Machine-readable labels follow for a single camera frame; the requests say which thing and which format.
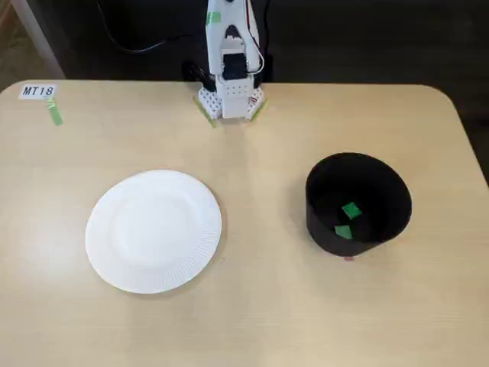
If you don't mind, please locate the black power cable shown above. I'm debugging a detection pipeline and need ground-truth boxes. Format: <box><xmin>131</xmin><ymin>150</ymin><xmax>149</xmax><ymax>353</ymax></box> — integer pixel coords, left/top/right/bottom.
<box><xmin>95</xmin><ymin>0</ymin><xmax>209</xmax><ymax>54</ymax></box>

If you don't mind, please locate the white metal frame leg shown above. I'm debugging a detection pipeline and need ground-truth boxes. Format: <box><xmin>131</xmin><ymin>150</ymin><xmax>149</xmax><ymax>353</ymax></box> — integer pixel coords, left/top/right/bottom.
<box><xmin>10</xmin><ymin>0</ymin><xmax>68</xmax><ymax>80</ymax></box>

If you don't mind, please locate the white MT18 label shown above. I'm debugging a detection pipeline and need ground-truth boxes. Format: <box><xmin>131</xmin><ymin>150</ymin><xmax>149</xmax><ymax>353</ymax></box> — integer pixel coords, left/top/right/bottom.
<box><xmin>18</xmin><ymin>83</ymin><xmax>57</xmax><ymax>100</ymax></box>

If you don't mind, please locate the green tape strip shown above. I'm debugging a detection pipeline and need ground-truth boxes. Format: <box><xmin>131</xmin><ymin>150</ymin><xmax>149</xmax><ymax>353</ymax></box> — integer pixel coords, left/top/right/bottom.
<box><xmin>250</xmin><ymin>97</ymin><xmax>269</xmax><ymax>122</ymax></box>
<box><xmin>193</xmin><ymin>96</ymin><xmax>218</xmax><ymax>130</ymax></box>
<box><xmin>44</xmin><ymin>97</ymin><xmax>64</xmax><ymax>127</ymax></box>

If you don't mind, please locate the black round pot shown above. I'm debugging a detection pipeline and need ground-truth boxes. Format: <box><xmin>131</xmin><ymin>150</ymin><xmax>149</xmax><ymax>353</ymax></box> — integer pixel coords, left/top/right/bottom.
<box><xmin>304</xmin><ymin>151</ymin><xmax>413</xmax><ymax>258</ymax></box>

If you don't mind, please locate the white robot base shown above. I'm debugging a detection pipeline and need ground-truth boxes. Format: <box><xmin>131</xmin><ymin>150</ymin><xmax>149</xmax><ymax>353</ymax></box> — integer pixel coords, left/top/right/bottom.
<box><xmin>196</xmin><ymin>74</ymin><xmax>267</xmax><ymax>124</ymax></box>

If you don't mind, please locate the white paper plate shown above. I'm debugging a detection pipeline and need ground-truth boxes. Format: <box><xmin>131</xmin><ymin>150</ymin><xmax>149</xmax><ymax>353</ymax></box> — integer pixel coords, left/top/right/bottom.
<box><xmin>84</xmin><ymin>169</ymin><xmax>223</xmax><ymax>294</ymax></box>

